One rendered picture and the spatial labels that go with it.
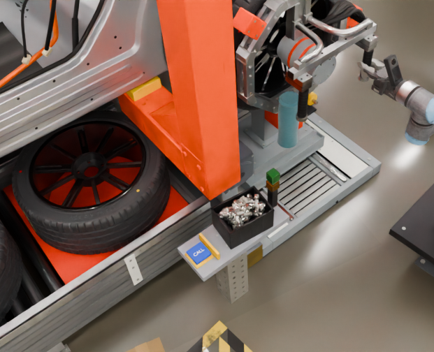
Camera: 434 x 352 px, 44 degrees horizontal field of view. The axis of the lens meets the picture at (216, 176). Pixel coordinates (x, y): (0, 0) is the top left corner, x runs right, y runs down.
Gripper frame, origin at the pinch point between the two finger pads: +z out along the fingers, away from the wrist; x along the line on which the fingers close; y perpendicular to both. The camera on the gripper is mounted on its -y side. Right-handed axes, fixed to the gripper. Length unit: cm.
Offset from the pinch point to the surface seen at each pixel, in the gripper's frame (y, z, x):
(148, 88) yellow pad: 12, 56, -67
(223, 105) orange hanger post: -15, 4, -66
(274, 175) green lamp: 17, -11, -56
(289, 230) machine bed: 75, -6, -40
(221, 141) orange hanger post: 2, 4, -68
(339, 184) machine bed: 77, -1, -2
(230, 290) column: 71, -14, -82
